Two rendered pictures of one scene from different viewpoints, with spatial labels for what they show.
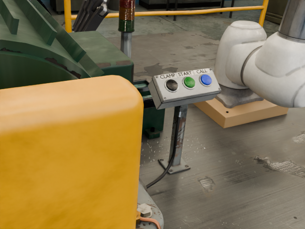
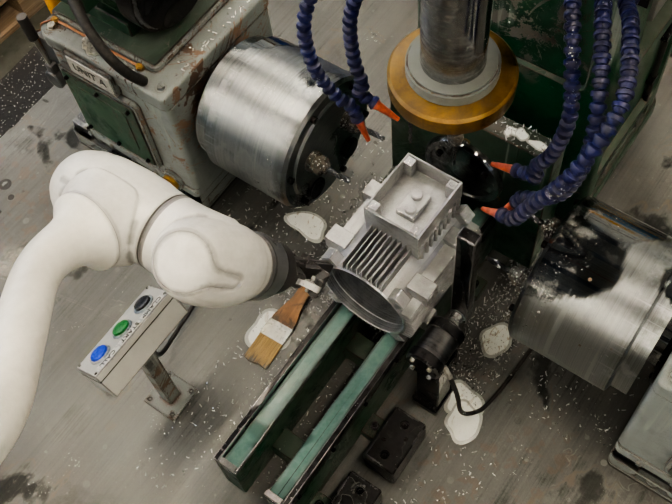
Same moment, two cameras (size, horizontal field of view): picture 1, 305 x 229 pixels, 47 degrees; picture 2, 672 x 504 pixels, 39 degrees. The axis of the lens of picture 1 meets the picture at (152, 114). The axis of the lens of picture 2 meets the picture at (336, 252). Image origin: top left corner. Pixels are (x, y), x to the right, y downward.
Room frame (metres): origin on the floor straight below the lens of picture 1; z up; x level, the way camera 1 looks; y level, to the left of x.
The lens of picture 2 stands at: (1.51, 0.05, 2.36)
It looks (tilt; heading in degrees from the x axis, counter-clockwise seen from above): 61 degrees down; 162
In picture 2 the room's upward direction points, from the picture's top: 9 degrees counter-clockwise
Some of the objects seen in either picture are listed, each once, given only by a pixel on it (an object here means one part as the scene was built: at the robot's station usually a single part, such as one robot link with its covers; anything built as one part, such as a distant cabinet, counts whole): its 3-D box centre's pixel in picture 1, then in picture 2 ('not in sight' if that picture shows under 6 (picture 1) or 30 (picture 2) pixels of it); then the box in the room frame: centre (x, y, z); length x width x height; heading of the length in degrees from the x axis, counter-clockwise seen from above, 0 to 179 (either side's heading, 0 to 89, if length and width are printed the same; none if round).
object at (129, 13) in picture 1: (126, 12); not in sight; (1.34, 0.13, 1.10); 0.06 x 0.06 x 0.04
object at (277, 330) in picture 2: not in sight; (285, 318); (0.78, 0.17, 0.80); 0.21 x 0.05 x 0.01; 123
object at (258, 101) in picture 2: not in sight; (261, 108); (0.50, 0.27, 1.04); 0.37 x 0.25 x 0.25; 30
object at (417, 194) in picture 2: not in sight; (413, 207); (0.84, 0.40, 1.11); 0.12 x 0.11 x 0.07; 119
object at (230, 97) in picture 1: (229, 84); not in sight; (1.25, -0.28, 0.88); 0.22 x 0.18 x 0.06; 31
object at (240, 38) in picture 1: (242, 52); not in sight; (1.22, -0.30, 1.02); 0.18 x 0.16 x 0.22; 31
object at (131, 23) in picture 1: (126, 24); not in sight; (1.34, 0.13, 1.05); 0.06 x 0.06 x 0.04
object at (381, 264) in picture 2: not in sight; (399, 254); (0.86, 0.36, 1.02); 0.20 x 0.19 x 0.19; 119
